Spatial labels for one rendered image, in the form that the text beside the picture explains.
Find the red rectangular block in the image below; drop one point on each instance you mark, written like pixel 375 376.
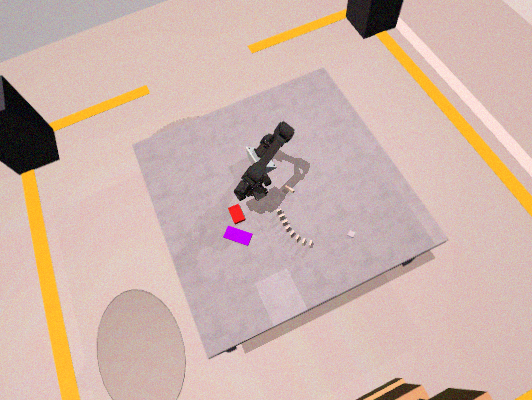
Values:
pixel 236 214

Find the purple flat block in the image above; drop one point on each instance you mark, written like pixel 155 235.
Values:
pixel 238 235

